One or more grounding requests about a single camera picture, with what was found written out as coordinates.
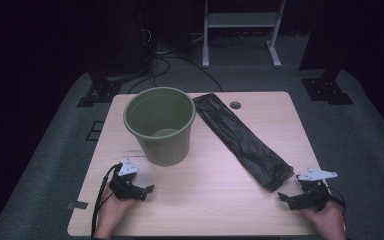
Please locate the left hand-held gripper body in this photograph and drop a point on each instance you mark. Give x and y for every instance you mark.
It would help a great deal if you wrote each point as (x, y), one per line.
(123, 188)

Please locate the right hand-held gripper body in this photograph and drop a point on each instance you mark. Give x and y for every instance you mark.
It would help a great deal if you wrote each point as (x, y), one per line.
(315, 196)

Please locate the green plastic waste bin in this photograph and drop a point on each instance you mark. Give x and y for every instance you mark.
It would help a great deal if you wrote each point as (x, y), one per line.
(166, 150)

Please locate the black plastic garbage bag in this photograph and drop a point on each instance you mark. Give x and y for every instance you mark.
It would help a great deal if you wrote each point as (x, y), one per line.
(243, 140)

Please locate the person's left hand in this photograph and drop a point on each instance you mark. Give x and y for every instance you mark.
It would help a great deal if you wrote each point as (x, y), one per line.
(108, 213)

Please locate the person's right hand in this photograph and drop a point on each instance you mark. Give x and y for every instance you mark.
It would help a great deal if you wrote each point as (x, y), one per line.
(330, 221)

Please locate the grey tape strip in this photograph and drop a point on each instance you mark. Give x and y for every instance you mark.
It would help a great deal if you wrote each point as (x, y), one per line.
(78, 205)

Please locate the dark cabinet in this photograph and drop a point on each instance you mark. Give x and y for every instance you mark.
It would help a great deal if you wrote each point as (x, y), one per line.
(120, 40)

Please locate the white metal stand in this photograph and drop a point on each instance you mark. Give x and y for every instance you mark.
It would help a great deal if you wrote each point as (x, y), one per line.
(241, 19)

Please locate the black stand with base plate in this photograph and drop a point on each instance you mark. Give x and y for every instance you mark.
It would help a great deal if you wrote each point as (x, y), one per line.
(101, 91)
(326, 90)

